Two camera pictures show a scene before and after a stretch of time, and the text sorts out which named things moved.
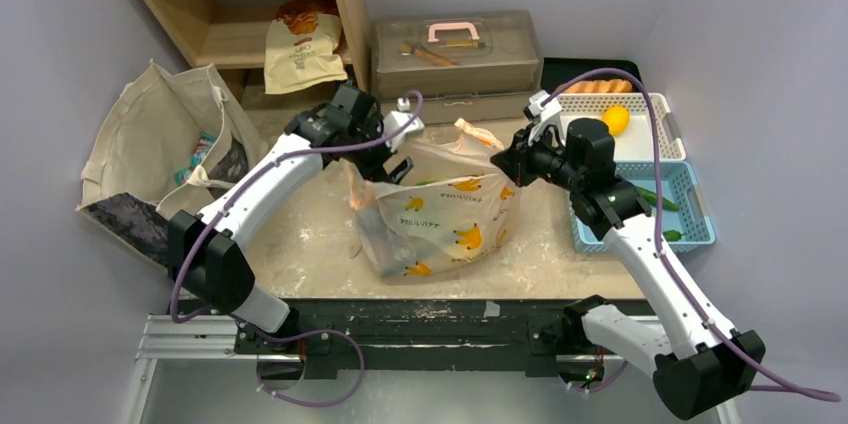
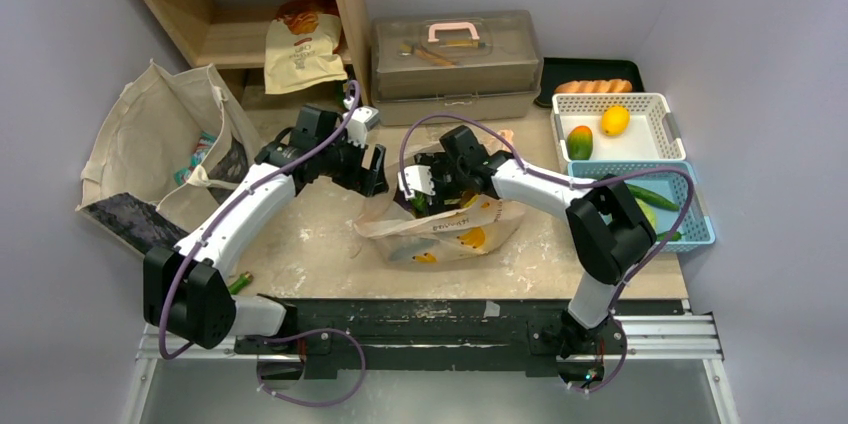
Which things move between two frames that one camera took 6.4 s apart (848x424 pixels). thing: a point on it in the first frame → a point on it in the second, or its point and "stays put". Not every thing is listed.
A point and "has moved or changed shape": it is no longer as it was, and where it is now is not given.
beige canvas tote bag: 168,140 stays put
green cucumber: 652,198 stays put
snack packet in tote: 205,142 stays put
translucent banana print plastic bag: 452,211 has moved or changed shape
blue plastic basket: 680,185 stays put
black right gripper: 515,162 → 433,178
